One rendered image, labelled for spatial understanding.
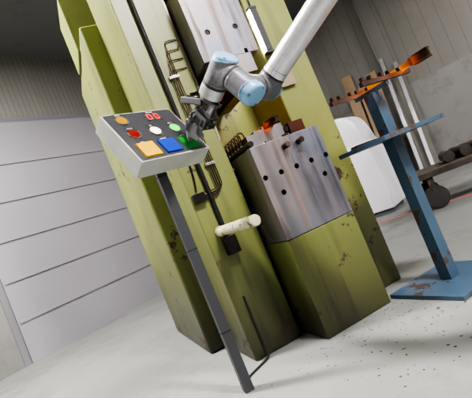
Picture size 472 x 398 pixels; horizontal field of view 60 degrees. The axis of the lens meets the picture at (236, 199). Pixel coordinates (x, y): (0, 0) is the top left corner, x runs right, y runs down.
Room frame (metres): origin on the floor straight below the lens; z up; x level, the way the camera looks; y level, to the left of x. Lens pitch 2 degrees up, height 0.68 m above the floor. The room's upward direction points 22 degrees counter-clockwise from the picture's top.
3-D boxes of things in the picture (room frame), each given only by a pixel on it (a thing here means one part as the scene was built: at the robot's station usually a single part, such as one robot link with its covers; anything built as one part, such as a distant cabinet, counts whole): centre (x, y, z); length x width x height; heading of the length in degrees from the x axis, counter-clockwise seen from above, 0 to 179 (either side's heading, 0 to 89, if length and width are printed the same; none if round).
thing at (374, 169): (4.98, -1.50, 0.61); 0.62 x 0.53 x 1.23; 53
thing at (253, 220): (1.73, 0.04, 0.62); 0.44 x 0.05 x 0.05; 21
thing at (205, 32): (2.15, -0.21, 1.56); 0.42 x 0.39 x 0.40; 21
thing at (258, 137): (2.13, -0.17, 0.96); 0.42 x 0.20 x 0.09; 21
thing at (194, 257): (1.66, 0.24, 0.54); 0.04 x 0.04 x 1.08; 21
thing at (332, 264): (2.16, -0.22, 0.23); 0.56 x 0.38 x 0.47; 21
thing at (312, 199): (2.16, -0.22, 0.69); 0.56 x 0.38 x 0.45; 21
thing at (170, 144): (1.57, 0.16, 1.01); 0.07 x 0.05 x 0.07; 136
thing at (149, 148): (1.50, 0.22, 1.01); 0.07 x 0.05 x 0.07; 136
